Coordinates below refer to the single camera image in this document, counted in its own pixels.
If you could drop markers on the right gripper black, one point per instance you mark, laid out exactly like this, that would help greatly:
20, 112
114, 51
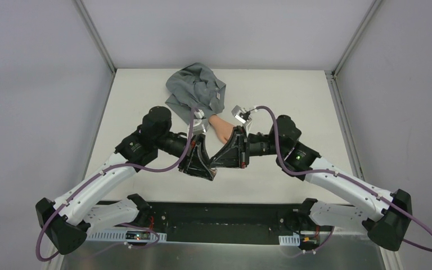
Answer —
243, 148

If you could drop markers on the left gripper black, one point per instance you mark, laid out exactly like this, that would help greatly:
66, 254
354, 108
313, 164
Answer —
187, 154

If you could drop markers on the glitter nail polish bottle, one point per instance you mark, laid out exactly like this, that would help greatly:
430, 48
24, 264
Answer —
214, 172

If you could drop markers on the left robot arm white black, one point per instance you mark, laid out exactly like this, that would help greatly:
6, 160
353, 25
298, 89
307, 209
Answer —
70, 218

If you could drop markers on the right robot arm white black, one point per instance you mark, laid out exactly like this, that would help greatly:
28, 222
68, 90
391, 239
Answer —
383, 215

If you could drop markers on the mannequin hand with painted nails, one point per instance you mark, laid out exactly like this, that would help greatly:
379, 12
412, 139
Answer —
222, 128

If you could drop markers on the grey shirt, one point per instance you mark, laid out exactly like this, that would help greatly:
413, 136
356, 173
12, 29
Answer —
195, 86

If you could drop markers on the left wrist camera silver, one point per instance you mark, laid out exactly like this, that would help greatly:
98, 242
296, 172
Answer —
200, 123

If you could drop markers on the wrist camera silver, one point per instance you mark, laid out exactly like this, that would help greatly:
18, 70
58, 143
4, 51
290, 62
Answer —
242, 115
200, 123

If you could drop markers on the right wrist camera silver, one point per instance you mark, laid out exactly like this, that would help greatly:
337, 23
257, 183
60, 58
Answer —
242, 115

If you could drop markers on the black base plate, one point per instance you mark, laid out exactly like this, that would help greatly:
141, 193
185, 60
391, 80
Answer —
219, 223

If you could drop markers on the left aluminium frame post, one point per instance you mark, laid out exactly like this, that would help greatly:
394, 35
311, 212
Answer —
93, 32

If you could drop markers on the aluminium frame post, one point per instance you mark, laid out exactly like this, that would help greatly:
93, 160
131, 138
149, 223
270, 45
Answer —
356, 37
93, 32

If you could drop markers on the right aluminium frame post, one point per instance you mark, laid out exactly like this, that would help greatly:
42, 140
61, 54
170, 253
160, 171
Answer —
356, 37

